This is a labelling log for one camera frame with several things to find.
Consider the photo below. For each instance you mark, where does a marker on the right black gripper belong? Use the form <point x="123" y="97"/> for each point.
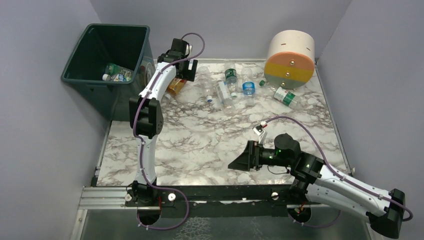
<point x="250" y="155"/>

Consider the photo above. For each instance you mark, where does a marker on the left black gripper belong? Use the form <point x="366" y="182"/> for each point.
<point x="190" y="70"/>

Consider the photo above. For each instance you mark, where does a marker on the amber bottle red label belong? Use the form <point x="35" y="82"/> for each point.
<point x="174" y="88"/>

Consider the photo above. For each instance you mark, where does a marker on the clear bottle grey blue label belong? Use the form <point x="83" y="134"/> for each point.
<point x="118" y="77"/>

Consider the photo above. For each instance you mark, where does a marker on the green tea bottle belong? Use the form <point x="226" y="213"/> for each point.
<point x="112" y="69"/>

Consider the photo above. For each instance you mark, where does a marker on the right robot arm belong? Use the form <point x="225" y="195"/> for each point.
<point x="315" y="181"/>

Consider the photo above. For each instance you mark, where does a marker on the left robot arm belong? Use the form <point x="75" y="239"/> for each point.
<point x="147" y="118"/>

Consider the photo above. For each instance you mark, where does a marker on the dark green plastic bin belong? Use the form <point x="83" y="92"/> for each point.
<point x="122" y="44"/>

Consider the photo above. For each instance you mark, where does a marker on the clear unlabelled bottle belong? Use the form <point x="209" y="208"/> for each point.
<point x="205" y="82"/>

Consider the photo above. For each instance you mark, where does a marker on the clear bottle dark green label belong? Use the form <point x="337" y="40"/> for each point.
<point x="231" y="79"/>

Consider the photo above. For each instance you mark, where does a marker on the clear bottle blue wrap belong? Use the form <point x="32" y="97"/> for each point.
<point x="248" y="86"/>

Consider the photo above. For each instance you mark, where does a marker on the clear bottle green white label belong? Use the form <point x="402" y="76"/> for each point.
<point x="286" y="97"/>

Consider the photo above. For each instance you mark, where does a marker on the white cylinder with coloured face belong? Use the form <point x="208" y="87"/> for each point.
<point x="290" y="61"/>

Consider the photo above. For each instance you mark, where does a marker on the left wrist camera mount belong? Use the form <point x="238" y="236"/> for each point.
<point x="188" y="50"/>

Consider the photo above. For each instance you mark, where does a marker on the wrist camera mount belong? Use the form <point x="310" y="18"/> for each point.
<point x="260" y="131"/>
<point x="188" y="50"/>

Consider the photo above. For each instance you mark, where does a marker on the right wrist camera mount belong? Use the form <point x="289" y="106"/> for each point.
<point x="260" y="131"/>

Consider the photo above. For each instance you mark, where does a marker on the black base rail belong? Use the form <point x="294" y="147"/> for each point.
<point x="213" y="201"/>

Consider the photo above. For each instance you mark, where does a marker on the aluminium frame rail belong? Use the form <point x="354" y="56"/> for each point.
<point x="100" y="198"/>

